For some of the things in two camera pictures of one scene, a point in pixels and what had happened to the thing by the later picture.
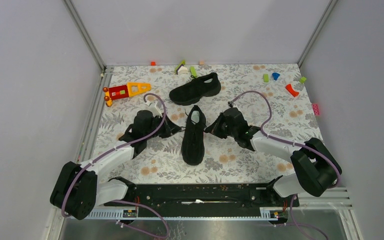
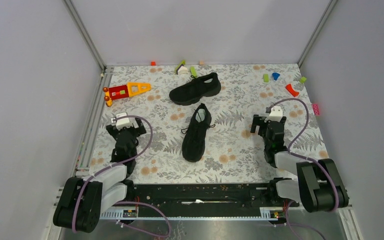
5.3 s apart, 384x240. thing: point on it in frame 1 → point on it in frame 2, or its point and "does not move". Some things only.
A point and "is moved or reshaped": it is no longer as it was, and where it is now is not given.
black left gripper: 169,127 → 140,130
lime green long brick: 193,72 does not move
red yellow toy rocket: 131,89 does not move
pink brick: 316,109 does not move
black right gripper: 214,129 → 258,120
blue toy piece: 275,75 does not move
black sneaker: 192,145 is moved or reshaped
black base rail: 203,197 does not move
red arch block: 290,89 does not move
